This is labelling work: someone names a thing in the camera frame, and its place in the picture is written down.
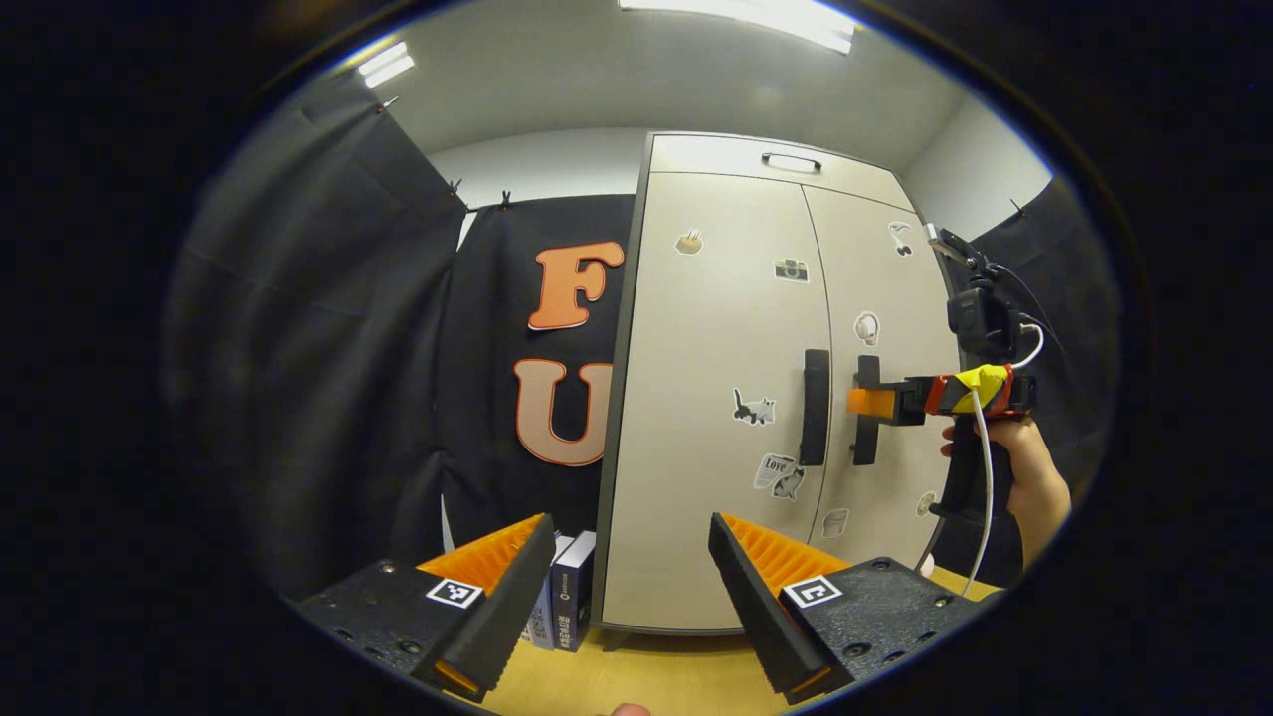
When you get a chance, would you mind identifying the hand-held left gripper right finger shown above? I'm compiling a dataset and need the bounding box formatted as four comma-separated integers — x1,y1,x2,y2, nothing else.
708,512,986,707

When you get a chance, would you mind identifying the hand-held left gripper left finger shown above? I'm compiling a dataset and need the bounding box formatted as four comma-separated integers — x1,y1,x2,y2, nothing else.
283,512,556,705

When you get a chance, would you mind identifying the cabinet door with calendar sticker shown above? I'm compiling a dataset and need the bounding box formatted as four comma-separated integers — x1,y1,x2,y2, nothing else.
801,186,964,575

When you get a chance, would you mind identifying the cabinet door with camera sticker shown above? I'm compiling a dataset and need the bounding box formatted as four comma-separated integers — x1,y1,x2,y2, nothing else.
602,171,834,632

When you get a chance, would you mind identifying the white double-door shoe cabinet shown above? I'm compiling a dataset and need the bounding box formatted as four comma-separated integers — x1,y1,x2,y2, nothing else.
594,131,971,654

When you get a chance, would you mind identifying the dark navy box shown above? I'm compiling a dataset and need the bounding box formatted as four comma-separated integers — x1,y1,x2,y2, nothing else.
550,530,598,654

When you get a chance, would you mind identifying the large ceiling light panel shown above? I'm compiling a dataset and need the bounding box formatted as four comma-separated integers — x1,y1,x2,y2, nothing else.
619,0,858,56

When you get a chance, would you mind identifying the narrow ceiling light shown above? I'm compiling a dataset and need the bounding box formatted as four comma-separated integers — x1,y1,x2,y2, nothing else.
356,40,417,89

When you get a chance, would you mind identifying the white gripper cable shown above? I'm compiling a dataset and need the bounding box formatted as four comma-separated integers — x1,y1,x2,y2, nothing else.
958,323,1045,598

